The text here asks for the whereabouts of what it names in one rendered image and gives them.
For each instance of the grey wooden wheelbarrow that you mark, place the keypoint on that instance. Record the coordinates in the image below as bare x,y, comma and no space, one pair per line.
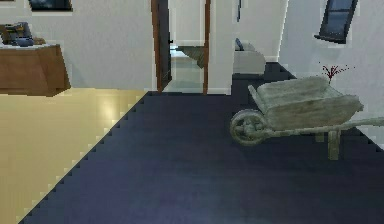
300,106

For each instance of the blue cushion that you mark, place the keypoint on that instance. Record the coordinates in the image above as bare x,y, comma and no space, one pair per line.
239,44

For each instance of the brown wooden table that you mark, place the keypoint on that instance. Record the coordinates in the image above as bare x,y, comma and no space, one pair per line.
196,53

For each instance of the white sofa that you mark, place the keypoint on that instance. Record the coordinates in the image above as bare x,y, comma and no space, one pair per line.
248,60

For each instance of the dark blue appliance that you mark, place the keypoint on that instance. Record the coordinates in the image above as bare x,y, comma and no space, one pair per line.
18,35

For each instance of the brown wooden cupboard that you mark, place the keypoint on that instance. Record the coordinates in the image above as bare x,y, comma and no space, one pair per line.
31,70

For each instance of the brown room door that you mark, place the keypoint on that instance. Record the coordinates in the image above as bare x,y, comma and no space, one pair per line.
162,43

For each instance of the dark framed wall picture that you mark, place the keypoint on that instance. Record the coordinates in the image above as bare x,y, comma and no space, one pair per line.
239,10

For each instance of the dark framed window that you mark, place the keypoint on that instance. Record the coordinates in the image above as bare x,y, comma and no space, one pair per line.
50,4
337,20

